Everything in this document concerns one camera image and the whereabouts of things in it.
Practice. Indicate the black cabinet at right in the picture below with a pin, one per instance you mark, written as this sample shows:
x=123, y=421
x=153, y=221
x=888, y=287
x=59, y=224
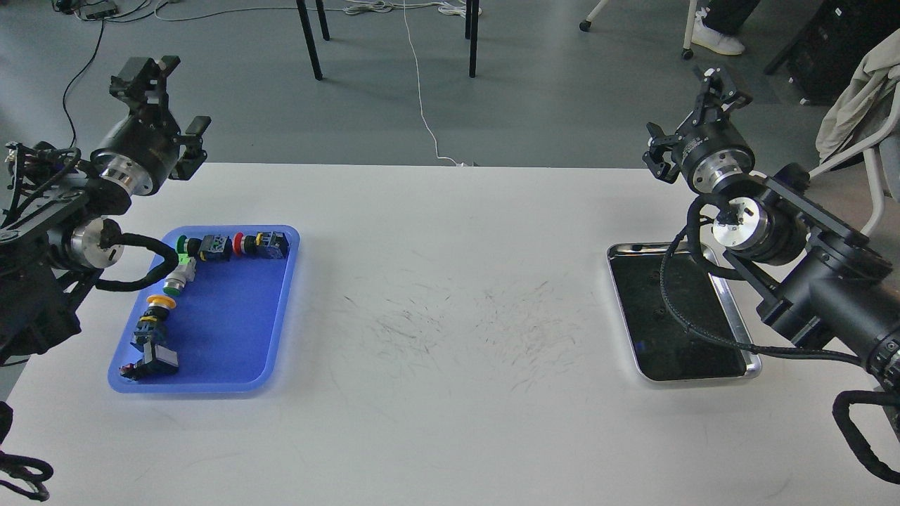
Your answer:
x=820, y=60

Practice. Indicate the blue plastic tray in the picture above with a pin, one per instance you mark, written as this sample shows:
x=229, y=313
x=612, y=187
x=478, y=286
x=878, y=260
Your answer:
x=227, y=323

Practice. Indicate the black table leg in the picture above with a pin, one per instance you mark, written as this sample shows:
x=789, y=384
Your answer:
x=303, y=12
x=472, y=10

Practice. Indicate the yellow push button switch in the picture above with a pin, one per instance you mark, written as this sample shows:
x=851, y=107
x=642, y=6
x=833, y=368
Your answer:
x=151, y=326

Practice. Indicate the green push button switch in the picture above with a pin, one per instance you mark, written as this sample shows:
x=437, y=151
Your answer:
x=212, y=247

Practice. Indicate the black table leg right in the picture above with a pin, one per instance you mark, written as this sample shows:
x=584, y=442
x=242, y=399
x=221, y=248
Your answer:
x=472, y=10

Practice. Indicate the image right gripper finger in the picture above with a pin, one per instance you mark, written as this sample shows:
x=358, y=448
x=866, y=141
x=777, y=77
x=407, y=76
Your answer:
x=722, y=92
x=660, y=157

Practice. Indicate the white chair frame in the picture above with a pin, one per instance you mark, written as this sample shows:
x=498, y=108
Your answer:
x=879, y=153

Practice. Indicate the black power strip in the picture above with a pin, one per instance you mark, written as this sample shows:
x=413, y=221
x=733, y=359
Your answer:
x=97, y=10

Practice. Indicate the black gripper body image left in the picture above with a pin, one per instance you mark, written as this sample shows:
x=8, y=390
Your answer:
x=136, y=156

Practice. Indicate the black table leg left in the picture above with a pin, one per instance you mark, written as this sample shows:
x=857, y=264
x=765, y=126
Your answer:
x=303, y=12

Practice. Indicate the black white switch module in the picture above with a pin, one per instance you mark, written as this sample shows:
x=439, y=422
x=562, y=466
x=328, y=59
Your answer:
x=156, y=360

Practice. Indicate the white green push button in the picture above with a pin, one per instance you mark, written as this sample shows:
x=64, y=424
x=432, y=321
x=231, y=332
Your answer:
x=181, y=276

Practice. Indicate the silver metal tray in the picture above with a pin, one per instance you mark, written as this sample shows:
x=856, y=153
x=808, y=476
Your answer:
x=665, y=353

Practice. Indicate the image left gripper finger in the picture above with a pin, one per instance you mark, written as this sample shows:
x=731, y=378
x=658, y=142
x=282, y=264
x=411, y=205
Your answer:
x=194, y=155
x=142, y=86

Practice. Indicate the beige cloth on chair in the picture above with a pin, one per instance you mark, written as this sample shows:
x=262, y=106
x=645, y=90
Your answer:
x=874, y=78

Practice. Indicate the red emergency stop button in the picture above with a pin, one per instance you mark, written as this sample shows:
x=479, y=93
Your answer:
x=268, y=245

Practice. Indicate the white sneaker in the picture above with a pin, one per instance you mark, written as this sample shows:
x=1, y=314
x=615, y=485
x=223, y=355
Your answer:
x=715, y=41

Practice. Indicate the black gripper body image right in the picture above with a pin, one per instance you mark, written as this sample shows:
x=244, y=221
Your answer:
x=712, y=157

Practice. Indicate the white rolling chair legs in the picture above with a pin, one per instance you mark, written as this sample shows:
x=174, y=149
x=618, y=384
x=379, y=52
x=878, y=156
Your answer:
x=687, y=52

